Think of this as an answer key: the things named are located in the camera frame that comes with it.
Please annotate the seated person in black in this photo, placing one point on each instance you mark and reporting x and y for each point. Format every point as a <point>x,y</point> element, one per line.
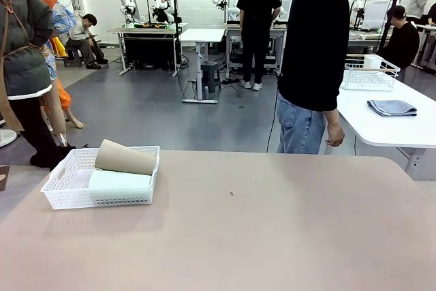
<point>402,42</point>

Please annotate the white perforated plastic basket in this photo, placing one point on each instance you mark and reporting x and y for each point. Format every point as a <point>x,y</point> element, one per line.
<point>68,195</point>

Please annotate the long background workbench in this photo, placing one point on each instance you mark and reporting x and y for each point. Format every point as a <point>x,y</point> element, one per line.
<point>235,49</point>

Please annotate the grey plastic stool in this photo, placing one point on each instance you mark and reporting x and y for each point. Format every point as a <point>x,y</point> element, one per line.
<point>210,76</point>

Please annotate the mannequin in green jacket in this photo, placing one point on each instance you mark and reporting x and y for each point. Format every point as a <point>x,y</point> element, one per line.
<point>24,49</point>

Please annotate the black camera tripod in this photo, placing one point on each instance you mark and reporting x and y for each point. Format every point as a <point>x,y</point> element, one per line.
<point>391,15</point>

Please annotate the person's left hand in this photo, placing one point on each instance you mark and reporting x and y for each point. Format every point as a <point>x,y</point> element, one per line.
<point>336,136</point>

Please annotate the seated person in grey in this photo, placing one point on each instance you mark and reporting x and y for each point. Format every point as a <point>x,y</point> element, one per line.
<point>81,37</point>

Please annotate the blue grey cloth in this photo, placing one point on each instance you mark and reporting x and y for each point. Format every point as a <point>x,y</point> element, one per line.
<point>391,107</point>

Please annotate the white cup in rack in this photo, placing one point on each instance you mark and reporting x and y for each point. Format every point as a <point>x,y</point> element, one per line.
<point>373,62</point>

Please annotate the brown board piece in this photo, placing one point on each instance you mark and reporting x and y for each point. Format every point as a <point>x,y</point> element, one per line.
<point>4,178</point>

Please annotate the beige plastic cup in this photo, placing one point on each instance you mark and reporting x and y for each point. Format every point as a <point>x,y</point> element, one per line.
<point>126,159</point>

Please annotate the standing person in black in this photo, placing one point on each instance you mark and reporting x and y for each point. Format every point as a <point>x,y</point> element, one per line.
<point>257,15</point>

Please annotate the white height-adjustable desk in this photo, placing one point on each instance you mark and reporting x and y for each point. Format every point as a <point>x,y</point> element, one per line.
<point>201,35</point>

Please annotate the mannequin in blue patterned dress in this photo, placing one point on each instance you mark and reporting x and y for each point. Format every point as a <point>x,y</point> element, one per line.
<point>59,100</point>

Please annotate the person in black shirt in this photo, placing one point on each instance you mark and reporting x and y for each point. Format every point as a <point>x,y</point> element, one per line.
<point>313,49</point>

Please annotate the pale green plastic cup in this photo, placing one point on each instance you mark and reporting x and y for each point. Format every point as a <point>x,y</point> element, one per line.
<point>119,185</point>

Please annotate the white side table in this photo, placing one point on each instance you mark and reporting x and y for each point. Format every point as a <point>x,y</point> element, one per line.
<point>391,127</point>

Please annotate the person's left forearm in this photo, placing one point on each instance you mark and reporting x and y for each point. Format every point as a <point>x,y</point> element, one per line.
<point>332,119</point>

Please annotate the workbench with black underside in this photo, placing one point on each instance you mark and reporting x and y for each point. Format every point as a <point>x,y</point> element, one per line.
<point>146,45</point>

